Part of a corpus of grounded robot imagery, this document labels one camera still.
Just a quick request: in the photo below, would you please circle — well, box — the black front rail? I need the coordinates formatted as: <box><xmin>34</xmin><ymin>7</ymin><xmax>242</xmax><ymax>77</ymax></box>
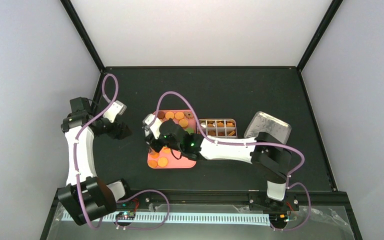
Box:
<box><xmin>122</xmin><ymin>189</ymin><xmax>279</xmax><ymax>204</ymax></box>

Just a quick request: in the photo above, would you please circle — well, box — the white slotted cable duct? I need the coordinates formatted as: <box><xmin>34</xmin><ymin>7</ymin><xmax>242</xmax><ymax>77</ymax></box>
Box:
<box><xmin>61</xmin><ymin>211</ymin><xmax>272</xmax><ymax>227</ymax></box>

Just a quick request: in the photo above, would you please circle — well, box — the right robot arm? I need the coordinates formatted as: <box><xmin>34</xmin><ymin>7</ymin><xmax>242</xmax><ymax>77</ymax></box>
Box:
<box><xmin>142</xmin><ymin>114</ymin><xmax>292</xmax><ymax>210</ymax></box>

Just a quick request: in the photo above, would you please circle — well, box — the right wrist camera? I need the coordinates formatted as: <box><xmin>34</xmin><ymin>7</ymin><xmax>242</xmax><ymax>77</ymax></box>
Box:
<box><xmin>142</xmin><ymin>114</ymin><xmax>163</xmax><ymax>138</ymax></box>

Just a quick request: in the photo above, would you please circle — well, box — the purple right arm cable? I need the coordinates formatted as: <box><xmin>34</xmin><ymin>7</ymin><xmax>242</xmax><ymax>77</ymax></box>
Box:
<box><xmin>153</xmin><ymin>91</ymin><xmax>312</xmax><ymax>229</ymax></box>

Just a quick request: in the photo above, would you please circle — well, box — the flower cookie with dark centre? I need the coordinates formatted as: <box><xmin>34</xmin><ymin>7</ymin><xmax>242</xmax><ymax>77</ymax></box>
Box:
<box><xmin>184</xmin><ymin>111</ymin><xmax>195</xmax><ymax>119</ymax></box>

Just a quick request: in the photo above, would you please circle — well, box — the silver tin lid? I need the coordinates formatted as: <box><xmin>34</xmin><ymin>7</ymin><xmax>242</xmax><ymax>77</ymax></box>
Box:
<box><xmin>243</xmin><ymin>111</ymin><xmax>292</xmax><ymax>145</ymax></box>

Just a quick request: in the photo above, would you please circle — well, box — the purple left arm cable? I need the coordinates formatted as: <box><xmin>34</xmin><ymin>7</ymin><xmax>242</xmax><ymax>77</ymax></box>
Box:
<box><xmin>73</xmin><ymin>73</ymin><xmax>120</xmax><ymax>230</ymax></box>

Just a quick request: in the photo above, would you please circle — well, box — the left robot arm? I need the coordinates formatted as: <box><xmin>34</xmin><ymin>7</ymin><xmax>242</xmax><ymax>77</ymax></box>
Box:
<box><xmin>57</xmin><ymin>97</ymin><xmax>132</xmax><ymax>226</ymax></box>

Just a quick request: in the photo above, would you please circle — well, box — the round orange cookie top right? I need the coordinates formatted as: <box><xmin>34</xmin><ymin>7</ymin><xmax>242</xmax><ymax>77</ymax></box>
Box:
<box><xmin>174</xmin><ymin>111</ymin><xmax>185</xmax><ymax>121</ymax></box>

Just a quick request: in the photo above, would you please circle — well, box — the round orange cookie bottom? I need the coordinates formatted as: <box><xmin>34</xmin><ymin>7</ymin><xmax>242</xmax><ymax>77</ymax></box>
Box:
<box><xmin>157</xmin><ymin>157</ymin><xmax>169</xmax><ymax>168</ymax></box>

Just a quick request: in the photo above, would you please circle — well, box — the metal tin with white dividers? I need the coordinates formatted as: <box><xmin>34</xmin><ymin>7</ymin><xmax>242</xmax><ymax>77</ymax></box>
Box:
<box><xmin>198</xmin><ymin>118</ymin><xmax>238</xmax><ymax>139</ymax></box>

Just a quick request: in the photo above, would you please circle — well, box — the dark chocolate round cookie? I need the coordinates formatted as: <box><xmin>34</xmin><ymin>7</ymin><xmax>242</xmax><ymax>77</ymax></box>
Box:
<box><xmin>157</xmin><ymin>111</ymin><xmax>166</xmax><ymax>120</ymax></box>

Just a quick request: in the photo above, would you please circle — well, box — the round orange cookie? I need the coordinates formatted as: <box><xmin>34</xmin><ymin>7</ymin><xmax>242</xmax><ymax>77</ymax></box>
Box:
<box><xmin>164</xmin><ymin>111</ymin><xmax>175</xmax><ymax>120</ymax></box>
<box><xmin>174</xmin><ymin>111</ymin><xmax>185</xmax><ymax>121</ymax></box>
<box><xmin>157</xmin><ymin>157</ymin><xmax>169</xmax><ymax>168</ymax></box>

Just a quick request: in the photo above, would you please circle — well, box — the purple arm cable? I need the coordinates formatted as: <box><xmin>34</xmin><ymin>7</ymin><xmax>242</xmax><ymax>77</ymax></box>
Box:
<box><xmin>153</xmin><ymin>91</ymin><xmax>312</xmax><ymax>229</ymax></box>
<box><xmin>73</xmin><ymin>73</ymin><xmax>120</xmax><ymax>230</ymax></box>

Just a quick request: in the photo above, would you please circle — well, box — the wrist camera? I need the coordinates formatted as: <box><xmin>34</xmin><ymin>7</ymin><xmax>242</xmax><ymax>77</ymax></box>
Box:
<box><xmin>103</xmin><ymin>100</ymin><xmax>127</xmax><ymax>123</ymax></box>
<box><xmin>142</xmin><ymin>114</ymin><xmax>163</xmax><ymax>138</ymax></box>

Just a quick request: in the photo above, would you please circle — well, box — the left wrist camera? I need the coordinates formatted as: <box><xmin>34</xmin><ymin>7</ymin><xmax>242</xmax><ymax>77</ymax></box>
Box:
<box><xmin>103</xmin><ymin>100</ymin><xmax>127</xmax><ymax>123</ymax></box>

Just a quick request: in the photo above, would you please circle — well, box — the orange cookie bottom left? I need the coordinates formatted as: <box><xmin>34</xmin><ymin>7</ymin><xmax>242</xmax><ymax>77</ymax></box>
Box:
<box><xmin>147</xmin><ymin>160</ymin><xmax>158</xmax><ymax>168</ymax></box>

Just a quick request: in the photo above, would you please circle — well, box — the pink plastic tray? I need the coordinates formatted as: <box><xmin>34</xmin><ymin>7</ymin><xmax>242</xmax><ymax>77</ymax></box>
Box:
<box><xmin>147</xmin><ymin>109</ymin><xmax>196</xmax><ymax>169</ymax></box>

